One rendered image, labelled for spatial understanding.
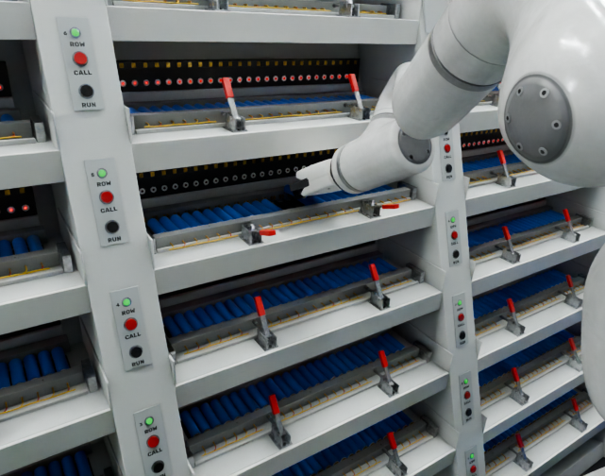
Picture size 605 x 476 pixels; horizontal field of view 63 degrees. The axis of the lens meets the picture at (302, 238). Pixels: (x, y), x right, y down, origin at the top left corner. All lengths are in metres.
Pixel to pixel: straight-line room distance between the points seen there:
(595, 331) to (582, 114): 0.19
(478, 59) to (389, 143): 0.23
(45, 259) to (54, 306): 0.08
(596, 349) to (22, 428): 0.71
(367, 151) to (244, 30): 0.30
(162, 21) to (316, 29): 0.28
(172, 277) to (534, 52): 0.61
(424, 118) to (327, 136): 0.35
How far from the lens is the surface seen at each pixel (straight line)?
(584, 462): 1.90
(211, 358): 0.88
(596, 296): 0.43
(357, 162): 0.76
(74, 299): 0.77
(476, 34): 0.50
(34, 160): 0.75
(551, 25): 0.34
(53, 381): 0.86
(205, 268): 0.81
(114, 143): 0.77
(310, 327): 0.96
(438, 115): 0.59
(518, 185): 1.34
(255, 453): 0.97
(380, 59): 1.19
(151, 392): 0.83
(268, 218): 0.90
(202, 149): 0.81
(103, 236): 0.76
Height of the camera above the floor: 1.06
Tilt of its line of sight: 9 degrees down
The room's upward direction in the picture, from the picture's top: 7 degrees counter-clockwise
